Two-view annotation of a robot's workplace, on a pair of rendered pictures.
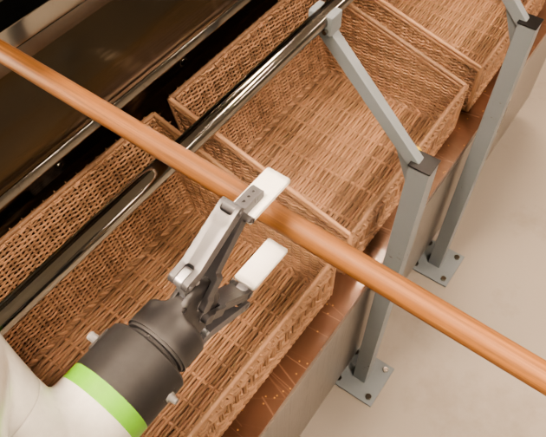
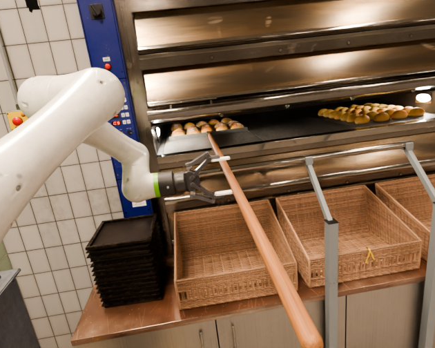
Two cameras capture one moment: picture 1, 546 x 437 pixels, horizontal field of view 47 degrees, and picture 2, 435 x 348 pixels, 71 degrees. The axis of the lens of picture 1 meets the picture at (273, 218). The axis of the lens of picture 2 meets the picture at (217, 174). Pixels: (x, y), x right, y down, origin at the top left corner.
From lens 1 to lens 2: 0.91 m
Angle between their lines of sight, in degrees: 53
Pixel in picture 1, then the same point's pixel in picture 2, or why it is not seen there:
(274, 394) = (244, 304)
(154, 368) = (168, 176)
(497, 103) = (432, 250)
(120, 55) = (260, 174)
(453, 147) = (411, 274)
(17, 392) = (140, 160)
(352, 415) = not seen: outside the picture
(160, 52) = (276, 179)
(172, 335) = (177, 175)
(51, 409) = (143, 169)
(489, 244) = not seen: outside the picture
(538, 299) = not seen: outside the picture
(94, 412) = (150, 176)
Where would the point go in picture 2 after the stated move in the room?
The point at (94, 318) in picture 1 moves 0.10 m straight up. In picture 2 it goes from (215, 257) to (213, 242)
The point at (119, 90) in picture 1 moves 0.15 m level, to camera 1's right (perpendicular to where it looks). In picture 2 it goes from (255, 184) to (277, 189)
